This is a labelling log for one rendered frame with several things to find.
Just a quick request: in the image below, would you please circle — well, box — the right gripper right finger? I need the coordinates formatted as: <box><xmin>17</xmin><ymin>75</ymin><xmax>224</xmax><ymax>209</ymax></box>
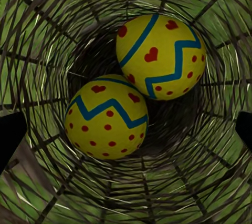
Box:
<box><xmin>235</xmin><ymin>111</ymin><xmax>252</xmax><ymax>154</ymax></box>

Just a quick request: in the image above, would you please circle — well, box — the wicker basket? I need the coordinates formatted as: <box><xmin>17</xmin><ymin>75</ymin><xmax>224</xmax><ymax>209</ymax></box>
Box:
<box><xmin>0</xmin><ymin>0</ymin><xmax>252</xmax><ymax>224</ymax></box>

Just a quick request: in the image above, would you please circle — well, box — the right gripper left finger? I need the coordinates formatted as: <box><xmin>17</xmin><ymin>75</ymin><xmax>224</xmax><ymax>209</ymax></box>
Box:
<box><xmin>0</xmin><ymin>111</ymin><xmax>28</xmax><ymax>175</ymax></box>

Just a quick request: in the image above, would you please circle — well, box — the easter egg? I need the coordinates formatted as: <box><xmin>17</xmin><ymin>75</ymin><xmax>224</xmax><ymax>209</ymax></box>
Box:
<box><xmin>65</xmin><ymin>74</ymin><xmax>149</xmax><ymax>160</ymax></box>
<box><xmin>115</xmin><ymin>14</ymin><xmax>206</xmax><ymax>101</ymax></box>

